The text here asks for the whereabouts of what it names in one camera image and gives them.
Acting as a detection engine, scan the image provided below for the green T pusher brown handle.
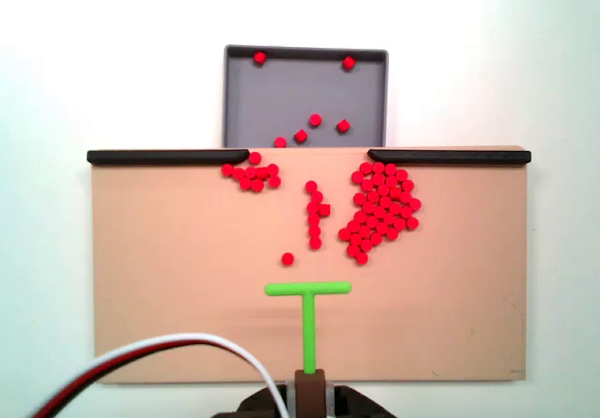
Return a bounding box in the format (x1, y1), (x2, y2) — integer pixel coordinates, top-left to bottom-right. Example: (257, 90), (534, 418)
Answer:
(264, 280), (353, 418)

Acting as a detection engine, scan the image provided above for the grey square tray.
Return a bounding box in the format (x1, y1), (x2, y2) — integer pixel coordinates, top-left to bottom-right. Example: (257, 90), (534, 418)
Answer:
(223, 44), (390, 149)

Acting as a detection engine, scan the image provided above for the beige rectangular board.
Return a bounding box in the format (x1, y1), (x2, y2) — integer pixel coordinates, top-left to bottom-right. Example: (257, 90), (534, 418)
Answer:
(87, 144), (533, 385)

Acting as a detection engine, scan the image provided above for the black guide rail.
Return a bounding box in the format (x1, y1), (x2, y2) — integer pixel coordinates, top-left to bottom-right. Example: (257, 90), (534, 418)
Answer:
(367, 147), (533, 166)
(86, 148), (250, 166)

